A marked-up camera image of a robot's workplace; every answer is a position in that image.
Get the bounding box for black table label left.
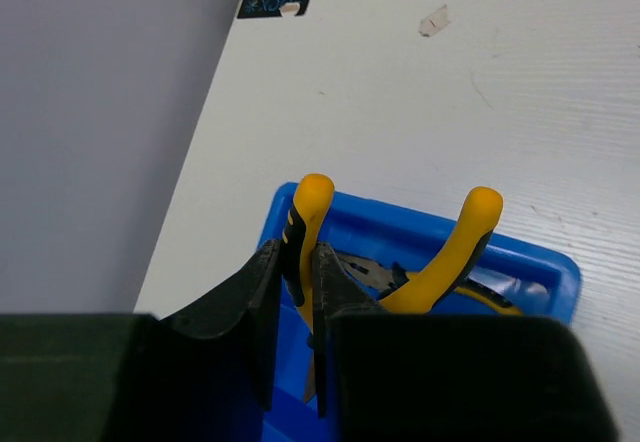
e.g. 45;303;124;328
236;0;310;19

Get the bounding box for yellow needle-nose pliers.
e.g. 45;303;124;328
281;173;503;328

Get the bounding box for blue compartment bin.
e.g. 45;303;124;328
262;192;581;441

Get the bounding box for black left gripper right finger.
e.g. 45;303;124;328
313;243;619;441

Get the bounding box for tape scrap on table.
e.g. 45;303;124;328
418;4;450;38

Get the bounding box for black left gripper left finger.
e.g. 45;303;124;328
1;241;281;441

